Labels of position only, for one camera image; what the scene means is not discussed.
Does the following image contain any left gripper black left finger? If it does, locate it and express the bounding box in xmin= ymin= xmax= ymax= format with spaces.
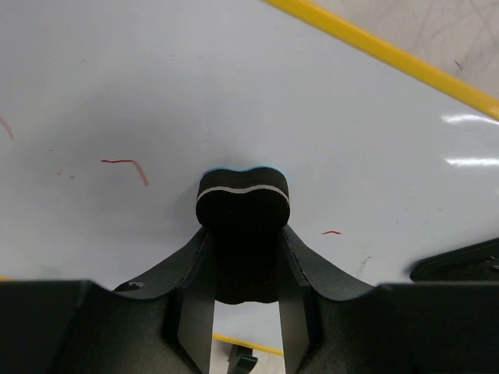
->
xmin=1 ymin=229 xmax=215 ymax=373

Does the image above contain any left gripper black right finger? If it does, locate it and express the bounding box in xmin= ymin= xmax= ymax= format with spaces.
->
xmin=278 ymin=227 xmax=498 ymax=373

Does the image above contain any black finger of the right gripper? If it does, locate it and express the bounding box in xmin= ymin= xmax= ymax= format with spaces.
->
xmin=410 ymin=238 xmax=498 ymax=282

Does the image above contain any black bone shaped eraser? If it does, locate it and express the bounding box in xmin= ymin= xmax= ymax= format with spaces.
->
xmin=196 ymin=167 xmax=291 ymax=305

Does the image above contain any yellow framed whiteboard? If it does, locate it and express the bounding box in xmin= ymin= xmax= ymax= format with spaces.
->
xmin=0 ymin=0 xmax=499 ymax=358

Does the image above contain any black whiteboard foot lower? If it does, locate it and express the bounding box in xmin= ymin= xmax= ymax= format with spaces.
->
xmin=227 ymin=344 xmax=258 ymax=374

